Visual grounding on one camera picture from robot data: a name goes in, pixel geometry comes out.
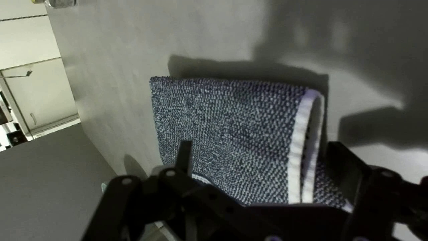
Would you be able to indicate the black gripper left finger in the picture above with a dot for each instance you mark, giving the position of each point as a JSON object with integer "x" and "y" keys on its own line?
{"x": 184, "y": 160}

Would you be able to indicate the blue striped towel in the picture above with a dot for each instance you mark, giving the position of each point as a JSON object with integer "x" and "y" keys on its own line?
{"x": 260, "y": 142}

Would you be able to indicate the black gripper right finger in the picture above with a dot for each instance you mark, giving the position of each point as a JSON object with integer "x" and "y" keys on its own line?
{"x": 352, "y": 175}

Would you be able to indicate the white kitchen cabinets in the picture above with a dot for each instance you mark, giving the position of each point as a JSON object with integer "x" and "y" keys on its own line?
{"x": 35, "y": 92}

